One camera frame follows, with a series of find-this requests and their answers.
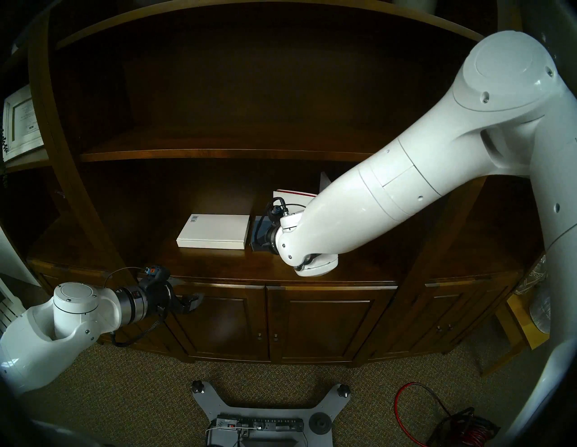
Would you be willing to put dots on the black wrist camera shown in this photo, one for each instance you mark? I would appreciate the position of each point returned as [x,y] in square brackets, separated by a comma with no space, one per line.
[155,275]
[277,209]

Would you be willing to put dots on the blue cover book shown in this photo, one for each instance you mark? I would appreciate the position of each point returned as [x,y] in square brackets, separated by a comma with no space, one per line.
[257,225]

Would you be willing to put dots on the white book with barcode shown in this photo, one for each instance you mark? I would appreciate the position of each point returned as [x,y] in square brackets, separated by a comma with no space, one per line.
[212,230]

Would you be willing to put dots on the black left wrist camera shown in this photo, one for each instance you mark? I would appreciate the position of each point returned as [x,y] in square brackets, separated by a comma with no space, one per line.
[155,275]

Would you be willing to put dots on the dark wooden bookshelf cabinet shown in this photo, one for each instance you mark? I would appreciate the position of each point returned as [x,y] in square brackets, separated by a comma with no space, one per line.
[252,153]

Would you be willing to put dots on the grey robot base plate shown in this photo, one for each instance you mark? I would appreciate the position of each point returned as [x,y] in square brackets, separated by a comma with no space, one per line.
[266,405]

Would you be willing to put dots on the black base knob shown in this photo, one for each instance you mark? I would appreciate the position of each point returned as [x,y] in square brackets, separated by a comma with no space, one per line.
[197,386]
[344,389]

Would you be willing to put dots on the white framed certificate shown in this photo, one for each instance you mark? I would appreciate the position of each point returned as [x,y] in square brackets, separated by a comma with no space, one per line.
[22,124]

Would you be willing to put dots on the light wooden side table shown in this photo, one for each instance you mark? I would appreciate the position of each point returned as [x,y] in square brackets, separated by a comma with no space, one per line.
[514,320]

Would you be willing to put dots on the translucent ribbed plastic jar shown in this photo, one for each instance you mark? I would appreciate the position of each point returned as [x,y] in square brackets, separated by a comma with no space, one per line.
[540,311]

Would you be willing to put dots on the dark hanging bead plant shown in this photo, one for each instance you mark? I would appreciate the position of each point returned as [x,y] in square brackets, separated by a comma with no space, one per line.
[3,142]

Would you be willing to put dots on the large white book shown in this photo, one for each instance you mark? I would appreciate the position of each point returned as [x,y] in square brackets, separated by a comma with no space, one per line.
[293,194]

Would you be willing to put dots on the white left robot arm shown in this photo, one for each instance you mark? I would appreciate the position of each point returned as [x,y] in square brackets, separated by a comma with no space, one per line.
[40,347]

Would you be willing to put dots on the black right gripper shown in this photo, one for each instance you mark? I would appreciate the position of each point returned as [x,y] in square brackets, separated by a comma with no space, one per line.
[266,239]

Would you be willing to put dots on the white slatted chair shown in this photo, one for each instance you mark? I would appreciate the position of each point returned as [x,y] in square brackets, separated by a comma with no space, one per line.
[9,311]

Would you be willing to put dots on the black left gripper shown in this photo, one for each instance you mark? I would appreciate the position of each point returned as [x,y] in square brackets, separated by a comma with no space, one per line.
[167,299]

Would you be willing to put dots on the black round base disc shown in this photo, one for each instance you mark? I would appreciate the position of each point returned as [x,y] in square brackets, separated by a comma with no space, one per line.
[320,423]

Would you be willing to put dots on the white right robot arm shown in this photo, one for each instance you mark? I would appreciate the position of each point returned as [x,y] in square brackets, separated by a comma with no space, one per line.
[405,180]

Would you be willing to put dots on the clear glass jar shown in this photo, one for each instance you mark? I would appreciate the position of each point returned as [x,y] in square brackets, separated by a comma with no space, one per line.
[534,275]

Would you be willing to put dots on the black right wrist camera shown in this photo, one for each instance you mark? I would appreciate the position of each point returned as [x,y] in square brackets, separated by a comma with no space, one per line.
[277,209]

